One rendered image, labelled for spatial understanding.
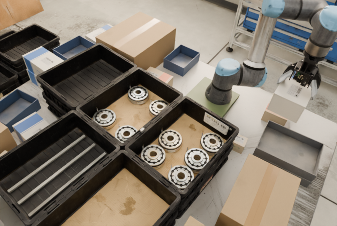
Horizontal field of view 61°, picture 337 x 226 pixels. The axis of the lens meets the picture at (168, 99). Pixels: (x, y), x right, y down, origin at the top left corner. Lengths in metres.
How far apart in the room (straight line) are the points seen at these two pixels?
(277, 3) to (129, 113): 0.79
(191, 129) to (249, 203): 0.41
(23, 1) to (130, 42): 2.38
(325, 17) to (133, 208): 0.90
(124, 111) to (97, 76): 0.30
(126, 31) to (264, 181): 1.14
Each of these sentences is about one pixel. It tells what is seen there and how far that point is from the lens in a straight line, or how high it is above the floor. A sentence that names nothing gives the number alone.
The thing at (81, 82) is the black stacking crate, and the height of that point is 0.83.
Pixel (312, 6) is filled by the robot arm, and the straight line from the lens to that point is 1.09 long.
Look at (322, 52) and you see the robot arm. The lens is 1.07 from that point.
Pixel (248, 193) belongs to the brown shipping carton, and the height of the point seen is 0.86.
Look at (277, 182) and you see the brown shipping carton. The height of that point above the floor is 0.86.
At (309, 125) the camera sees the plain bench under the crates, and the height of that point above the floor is 0.70.
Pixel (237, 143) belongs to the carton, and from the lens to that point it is 1.42.
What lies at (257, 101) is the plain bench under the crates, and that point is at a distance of 1.74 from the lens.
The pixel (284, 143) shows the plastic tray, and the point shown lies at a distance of 1.51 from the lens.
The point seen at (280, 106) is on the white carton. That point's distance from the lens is 1.17.
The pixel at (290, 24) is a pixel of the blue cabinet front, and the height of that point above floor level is 0.52.
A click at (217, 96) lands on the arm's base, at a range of 1.57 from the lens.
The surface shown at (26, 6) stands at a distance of 3.91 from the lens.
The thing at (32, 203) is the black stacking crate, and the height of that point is 0.83.
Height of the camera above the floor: 1.86
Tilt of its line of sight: 46 degrees down
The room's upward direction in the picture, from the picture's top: 5 degrees clockwise
